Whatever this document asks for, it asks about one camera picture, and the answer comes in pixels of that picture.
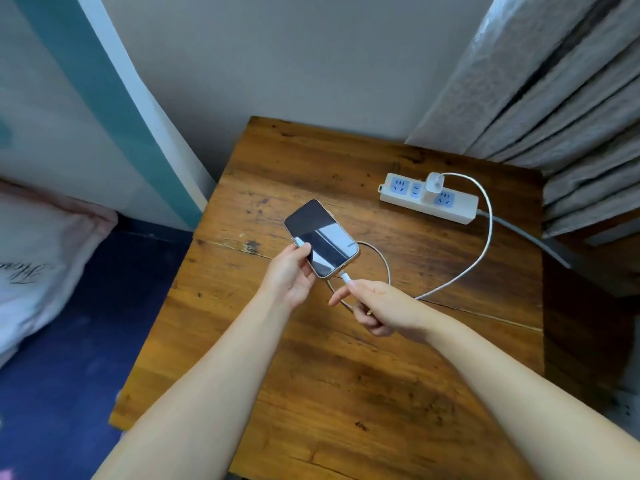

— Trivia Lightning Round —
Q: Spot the person's right forearm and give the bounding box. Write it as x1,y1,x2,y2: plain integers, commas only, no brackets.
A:
424,314,640,480

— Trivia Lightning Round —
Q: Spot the grey patterned curtain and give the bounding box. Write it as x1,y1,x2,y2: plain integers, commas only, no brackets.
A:
406,0,640,239

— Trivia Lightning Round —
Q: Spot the person's left hand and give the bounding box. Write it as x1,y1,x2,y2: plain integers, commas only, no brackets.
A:
257,243,317,311

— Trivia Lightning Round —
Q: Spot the smartphone with gold edge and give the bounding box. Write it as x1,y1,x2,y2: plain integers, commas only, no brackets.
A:
284,199,361,280

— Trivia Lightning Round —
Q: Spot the wooden table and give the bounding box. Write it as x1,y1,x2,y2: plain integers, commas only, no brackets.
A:
109,116,546,480

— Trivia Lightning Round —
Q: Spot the grey power strip cord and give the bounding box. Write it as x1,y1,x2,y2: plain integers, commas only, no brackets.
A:
476,210,572,269

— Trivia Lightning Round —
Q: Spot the white charging cable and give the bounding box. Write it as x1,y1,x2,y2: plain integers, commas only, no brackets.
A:
326,173,494,315

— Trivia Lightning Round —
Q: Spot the person's left forearm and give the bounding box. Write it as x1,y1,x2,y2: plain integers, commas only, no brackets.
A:
92,287,292,480

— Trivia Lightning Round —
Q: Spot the white power strip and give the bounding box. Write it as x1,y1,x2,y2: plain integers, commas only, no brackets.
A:
378,173,480,225

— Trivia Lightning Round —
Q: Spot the pink and white pillow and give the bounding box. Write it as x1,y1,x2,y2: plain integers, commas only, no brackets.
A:
0,180,118,368

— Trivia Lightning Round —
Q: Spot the white and teal headboard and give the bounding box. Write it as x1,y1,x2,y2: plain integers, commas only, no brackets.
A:
0,0,217,231

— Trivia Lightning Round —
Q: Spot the dark blue bed sheet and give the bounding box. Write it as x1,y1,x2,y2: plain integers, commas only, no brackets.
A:
0,217,194,480

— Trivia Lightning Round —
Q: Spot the white charger plug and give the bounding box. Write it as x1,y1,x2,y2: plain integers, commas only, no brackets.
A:
421,172,445,205

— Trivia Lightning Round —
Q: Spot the person's right hand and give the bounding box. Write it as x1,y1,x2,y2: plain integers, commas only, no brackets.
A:
328,280,441,344

